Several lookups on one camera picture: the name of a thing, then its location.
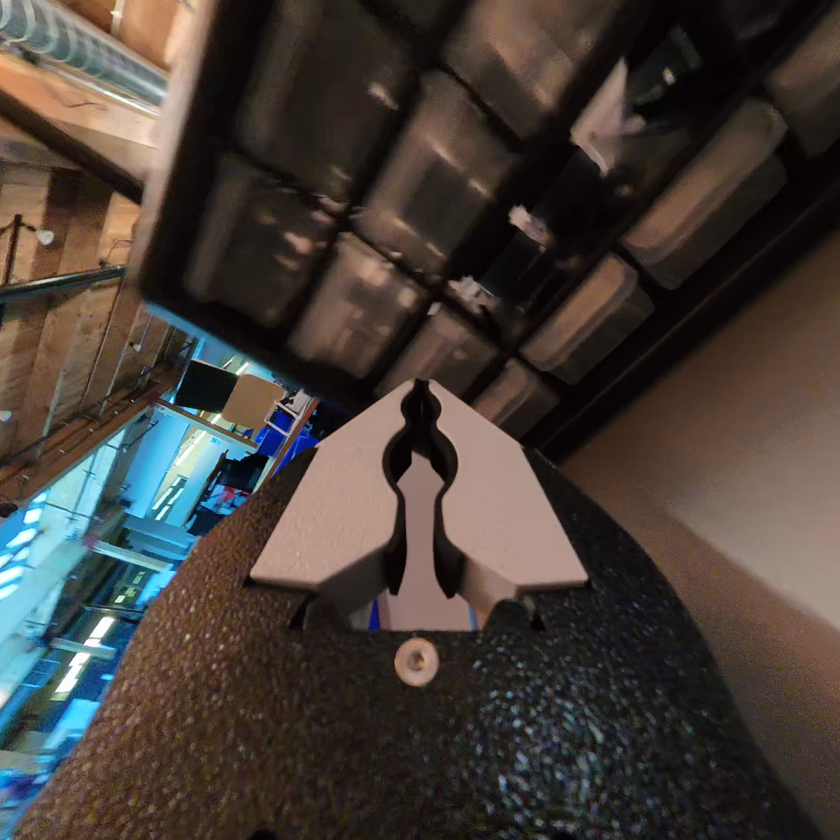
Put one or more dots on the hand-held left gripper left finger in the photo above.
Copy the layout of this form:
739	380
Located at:
328	512

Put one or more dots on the black ceiling rail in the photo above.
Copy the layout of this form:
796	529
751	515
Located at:
59	282

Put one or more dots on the black drawer cabinet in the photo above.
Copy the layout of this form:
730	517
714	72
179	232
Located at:
689	328

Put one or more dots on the beige rounded panel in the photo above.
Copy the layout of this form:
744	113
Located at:
253	400

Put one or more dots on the black square panel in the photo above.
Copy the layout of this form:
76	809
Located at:
203	384

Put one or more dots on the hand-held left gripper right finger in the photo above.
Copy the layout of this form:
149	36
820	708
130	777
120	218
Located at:
518	518

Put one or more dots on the blue plastic storage bin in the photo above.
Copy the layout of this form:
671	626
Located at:
375	617

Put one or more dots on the silver ventilation duct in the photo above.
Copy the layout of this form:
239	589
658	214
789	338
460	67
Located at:
85	46

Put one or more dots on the rows of clear drawers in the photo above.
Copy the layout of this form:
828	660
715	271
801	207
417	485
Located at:
439	170

